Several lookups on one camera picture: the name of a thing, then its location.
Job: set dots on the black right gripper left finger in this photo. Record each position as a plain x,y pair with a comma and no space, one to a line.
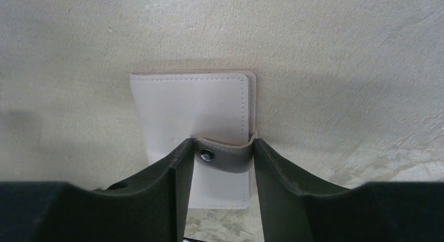
150,205

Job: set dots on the beige leather card holder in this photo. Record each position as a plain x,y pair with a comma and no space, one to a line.
217,109

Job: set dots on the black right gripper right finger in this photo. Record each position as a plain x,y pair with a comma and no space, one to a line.
296,205

